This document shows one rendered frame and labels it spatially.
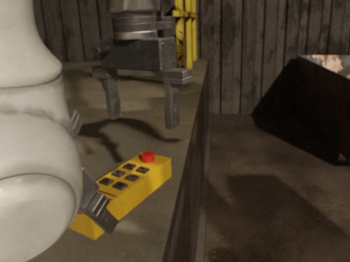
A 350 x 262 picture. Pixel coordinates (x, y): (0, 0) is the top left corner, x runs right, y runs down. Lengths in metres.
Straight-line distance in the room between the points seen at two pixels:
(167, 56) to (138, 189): 0.25
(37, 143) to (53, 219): 0.04
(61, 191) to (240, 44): 3.65
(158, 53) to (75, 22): 3.68
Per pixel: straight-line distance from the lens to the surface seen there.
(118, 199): 0.54
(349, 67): 3.93
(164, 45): 0.49
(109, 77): 0.58
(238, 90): 3.86
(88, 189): 0.43
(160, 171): 0.63
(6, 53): 0.19
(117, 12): 0.51
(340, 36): 4.03
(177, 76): 0.48
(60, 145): 0.18
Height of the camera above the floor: 1.16
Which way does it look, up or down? 20 degrees down
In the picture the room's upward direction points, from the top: 2 degrees counter-clockwise
